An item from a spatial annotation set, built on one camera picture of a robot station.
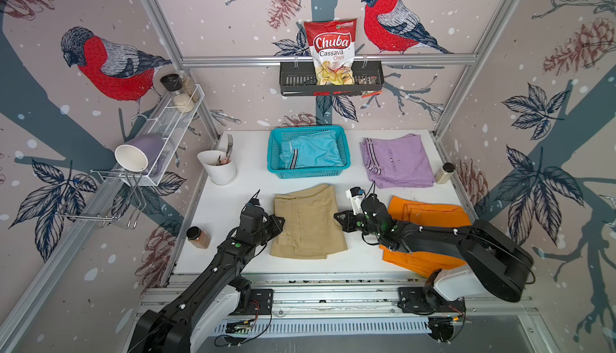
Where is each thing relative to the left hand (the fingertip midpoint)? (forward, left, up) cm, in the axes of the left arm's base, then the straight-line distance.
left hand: (288, 214), depth 84 cm
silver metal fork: (+31, +27, +3) cm, 41 cm away
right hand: (0, -17, -1) cm, 17 cm away
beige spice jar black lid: (+18, -63, -2) cm, 66 cm away
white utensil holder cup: (+21, +30, +2) cm, 36 cm away
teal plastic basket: (+42, +8, -1) cm, 42 cm away
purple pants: (+29, -49, -7) cm, 58 cm away
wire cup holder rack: (-9, +42, +27) cm, 51 cm away
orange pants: (-15, -47, -7) cm, 50 cm away
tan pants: (-3, -8, -6) cm, 10 cm away
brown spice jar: (-8, +30, 0) cm, 31 cm away
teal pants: (+33, -11, -3) cm, 34 cm away
